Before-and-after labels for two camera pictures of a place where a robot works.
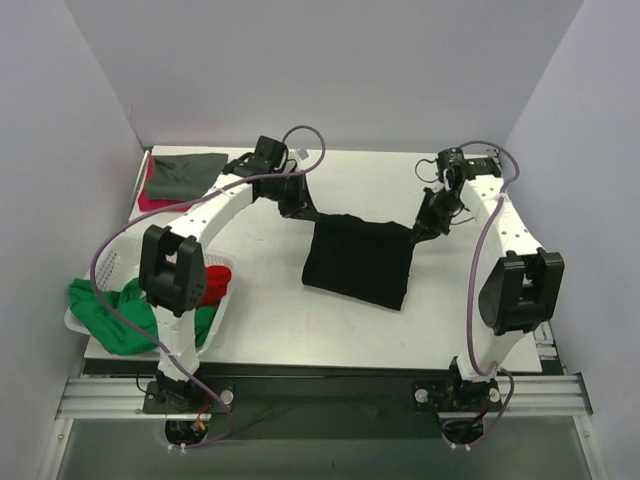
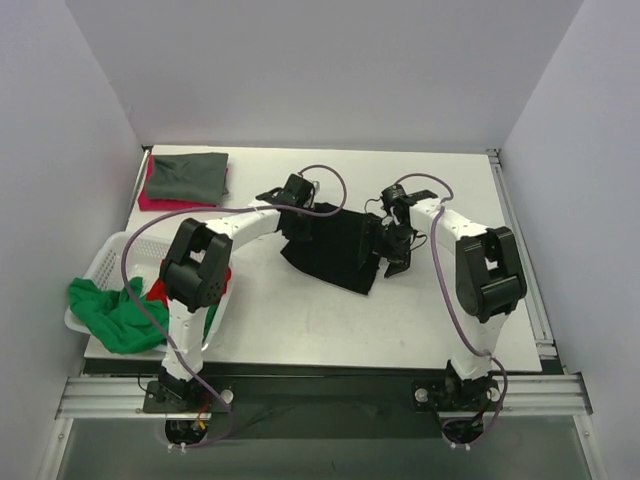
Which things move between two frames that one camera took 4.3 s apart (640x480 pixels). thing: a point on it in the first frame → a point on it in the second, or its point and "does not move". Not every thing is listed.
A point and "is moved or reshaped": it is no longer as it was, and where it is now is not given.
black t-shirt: [362, 260] is moved or reshaped
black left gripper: [293, 201] → [294, 230]
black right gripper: [432, 218] → [398, 251]
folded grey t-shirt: [179, 177] does not move
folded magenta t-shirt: [157, 204] does not move
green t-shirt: [130, 302] does not move
